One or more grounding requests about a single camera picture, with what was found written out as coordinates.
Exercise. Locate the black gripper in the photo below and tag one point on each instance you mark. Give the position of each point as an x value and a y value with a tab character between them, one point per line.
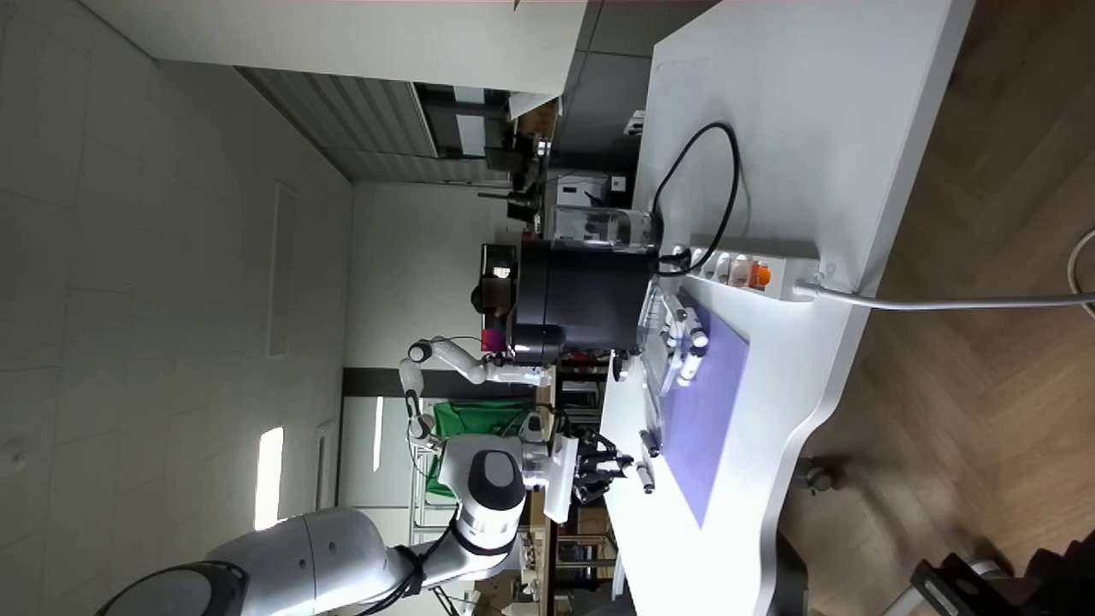
589	469

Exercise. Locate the small bottle black cap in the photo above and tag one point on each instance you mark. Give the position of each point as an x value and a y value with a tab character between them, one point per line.
653	438

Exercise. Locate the small white background robot arm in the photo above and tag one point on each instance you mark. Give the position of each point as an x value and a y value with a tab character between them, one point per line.
456	362

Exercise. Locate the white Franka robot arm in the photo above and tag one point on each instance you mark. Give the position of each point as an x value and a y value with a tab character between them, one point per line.
331	558

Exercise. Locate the clear plastic container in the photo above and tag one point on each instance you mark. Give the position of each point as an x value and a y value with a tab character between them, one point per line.
654	377

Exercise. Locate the wooden storage shelf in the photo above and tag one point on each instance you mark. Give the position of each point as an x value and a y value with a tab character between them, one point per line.
578	388

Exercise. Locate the purple table mat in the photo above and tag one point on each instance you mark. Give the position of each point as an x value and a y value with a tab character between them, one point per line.
707	434

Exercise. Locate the green cloth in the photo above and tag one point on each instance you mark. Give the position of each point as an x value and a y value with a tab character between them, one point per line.
480	419

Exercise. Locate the black computer monitor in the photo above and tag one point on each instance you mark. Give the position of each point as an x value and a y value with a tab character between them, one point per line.
585	297

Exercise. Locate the person with pink shirt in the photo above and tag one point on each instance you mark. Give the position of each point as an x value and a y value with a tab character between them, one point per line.
489	297

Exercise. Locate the white power strip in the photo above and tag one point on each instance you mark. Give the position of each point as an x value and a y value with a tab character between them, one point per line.
766	268

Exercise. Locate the white countertop appliance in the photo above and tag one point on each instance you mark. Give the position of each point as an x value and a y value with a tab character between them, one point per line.
570	206

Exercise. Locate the beige fuzzy rug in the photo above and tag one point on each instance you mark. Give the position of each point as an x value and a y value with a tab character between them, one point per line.
879	515

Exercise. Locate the black equipment on floor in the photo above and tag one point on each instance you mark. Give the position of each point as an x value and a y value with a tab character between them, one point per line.
1028	585

